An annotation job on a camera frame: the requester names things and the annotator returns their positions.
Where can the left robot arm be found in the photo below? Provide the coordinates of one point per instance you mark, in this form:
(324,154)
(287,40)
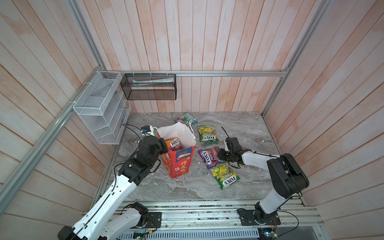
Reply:
(97,223)

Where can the purple berry candy bag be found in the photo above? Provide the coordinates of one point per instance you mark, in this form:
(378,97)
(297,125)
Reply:
(210,157)

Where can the green lemon candy bag front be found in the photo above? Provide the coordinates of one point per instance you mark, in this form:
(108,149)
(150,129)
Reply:
(224,175)

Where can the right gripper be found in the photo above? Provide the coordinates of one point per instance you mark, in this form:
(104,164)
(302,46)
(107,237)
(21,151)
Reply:
(221,150)

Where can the black mesh wall basket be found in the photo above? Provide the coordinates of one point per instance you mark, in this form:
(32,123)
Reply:
(138,87)

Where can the orange candy bag back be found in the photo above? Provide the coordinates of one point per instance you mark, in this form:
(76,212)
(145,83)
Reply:
(174,144)

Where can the red paper bag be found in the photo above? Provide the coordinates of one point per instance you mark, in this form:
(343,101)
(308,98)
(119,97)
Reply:
(181,143)

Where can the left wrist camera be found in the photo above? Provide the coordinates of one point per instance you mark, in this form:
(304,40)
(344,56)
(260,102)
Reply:
(147,130)

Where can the white wire mesh shelf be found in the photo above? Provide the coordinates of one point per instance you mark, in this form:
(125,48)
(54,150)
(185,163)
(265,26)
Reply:
(102,108)

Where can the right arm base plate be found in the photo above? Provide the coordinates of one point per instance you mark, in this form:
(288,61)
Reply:
(257,218)

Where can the teal mint candy bag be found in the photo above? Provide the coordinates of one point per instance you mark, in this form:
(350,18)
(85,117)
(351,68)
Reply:
(186,119)

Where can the green spring tea candy bag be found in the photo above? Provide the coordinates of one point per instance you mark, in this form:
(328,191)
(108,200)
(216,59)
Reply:
(208,134)

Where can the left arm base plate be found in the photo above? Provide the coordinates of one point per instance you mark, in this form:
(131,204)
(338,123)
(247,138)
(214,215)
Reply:
(150,220)

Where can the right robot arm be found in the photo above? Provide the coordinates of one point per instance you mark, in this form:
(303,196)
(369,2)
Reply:
(286,175)

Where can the aluminium frame rail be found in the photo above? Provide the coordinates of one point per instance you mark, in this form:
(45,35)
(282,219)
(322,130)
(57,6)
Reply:
(217,73)

